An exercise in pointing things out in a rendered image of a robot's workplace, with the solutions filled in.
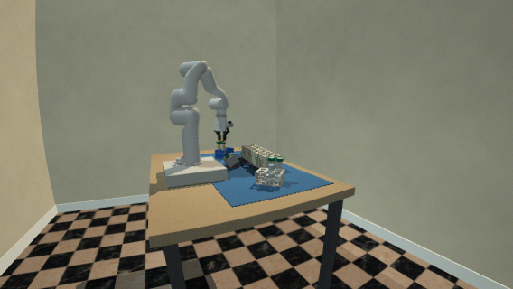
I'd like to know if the beige box with green button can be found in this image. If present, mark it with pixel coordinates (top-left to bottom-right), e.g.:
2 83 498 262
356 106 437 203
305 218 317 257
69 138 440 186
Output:
223 153 244 169

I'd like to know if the blue tube rack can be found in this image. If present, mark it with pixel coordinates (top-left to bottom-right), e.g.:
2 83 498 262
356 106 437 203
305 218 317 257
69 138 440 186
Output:
215 147 234 159

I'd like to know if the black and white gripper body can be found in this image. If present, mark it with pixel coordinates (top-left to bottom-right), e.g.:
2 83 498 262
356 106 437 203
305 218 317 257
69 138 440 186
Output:
215 117 229 132

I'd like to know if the blue flat mat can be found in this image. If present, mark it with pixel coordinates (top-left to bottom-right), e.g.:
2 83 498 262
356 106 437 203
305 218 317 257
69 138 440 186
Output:
212 162 333 207

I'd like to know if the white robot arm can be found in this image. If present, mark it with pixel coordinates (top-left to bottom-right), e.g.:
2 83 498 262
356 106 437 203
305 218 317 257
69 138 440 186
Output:
170 61 229 166

